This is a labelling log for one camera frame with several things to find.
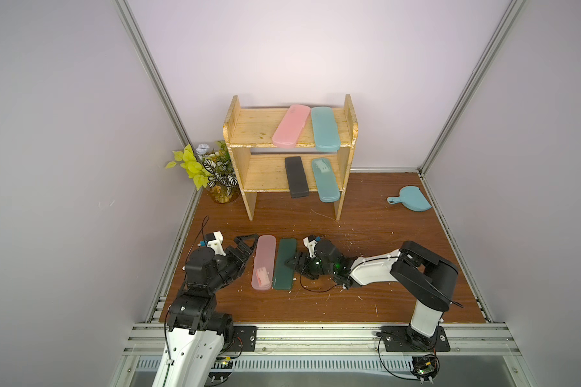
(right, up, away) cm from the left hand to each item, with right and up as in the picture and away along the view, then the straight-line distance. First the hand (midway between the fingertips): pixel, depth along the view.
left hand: (259, 244), depth 70 cm
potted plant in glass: (-20, +24, +17) cm, 36 cm away
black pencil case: (+11, +20, +17) cm, 29 cm away
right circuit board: (+50, -36, -1) cm, 62 cm away
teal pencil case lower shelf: (+23, +19, +17) cm, 34 cm away
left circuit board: (-12, -36, +1) cm, 38 cm away
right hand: (+8, -10, +13) cm, 18 cm away
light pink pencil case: (-1, -11, +18) cm, 21 cm away
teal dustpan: (+65, +12, +40) cm, 77 cm away
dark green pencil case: (+7, -15, +13) cm, 21 cm away
